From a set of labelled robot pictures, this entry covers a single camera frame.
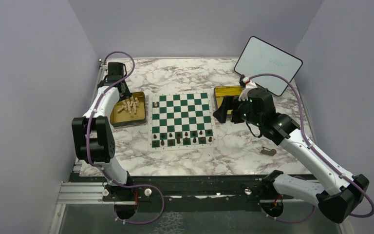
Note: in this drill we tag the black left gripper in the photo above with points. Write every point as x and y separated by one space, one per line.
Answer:
127 94

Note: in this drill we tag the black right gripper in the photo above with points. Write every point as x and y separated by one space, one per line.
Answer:
221 114

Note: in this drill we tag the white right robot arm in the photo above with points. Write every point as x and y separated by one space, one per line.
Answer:
338 193

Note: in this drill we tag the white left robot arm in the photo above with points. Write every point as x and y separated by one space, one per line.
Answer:
93 138

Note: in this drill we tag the green white chess board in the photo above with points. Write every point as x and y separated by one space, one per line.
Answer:
182 112

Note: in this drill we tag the left gold metal tin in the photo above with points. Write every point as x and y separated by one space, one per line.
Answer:
123 118

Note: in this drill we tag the gold metal tin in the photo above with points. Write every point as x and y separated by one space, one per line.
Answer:
222 91
123 118

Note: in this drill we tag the right gold metal tin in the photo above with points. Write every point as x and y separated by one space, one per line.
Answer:
222 91

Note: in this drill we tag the small brass padlock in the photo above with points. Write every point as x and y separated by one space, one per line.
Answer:
268 152

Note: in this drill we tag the small whiteboard on stand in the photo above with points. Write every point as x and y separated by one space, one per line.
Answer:
261 57

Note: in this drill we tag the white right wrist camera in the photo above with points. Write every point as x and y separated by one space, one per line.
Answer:
247 85

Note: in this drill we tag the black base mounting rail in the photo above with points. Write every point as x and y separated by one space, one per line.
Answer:
193 193

